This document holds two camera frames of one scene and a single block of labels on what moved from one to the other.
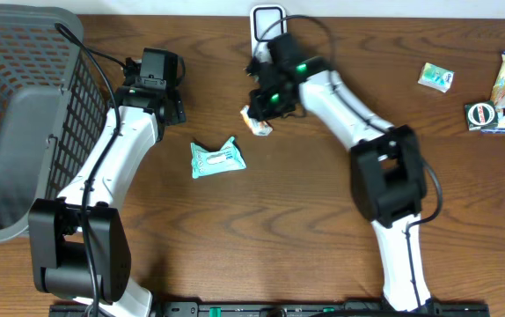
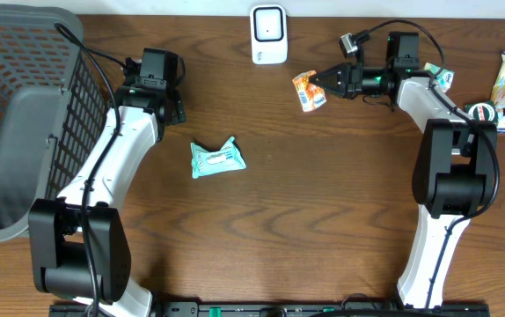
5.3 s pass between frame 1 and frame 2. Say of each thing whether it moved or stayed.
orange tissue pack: moved
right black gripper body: moved
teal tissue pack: stayed
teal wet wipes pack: stayed
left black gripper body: stayed
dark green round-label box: stayed
